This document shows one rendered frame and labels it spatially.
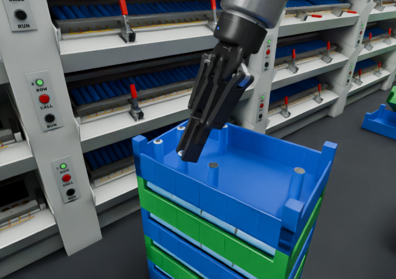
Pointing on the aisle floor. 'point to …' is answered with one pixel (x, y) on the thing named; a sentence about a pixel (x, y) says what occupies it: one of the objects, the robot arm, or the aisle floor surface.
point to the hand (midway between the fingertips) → (193, 139)
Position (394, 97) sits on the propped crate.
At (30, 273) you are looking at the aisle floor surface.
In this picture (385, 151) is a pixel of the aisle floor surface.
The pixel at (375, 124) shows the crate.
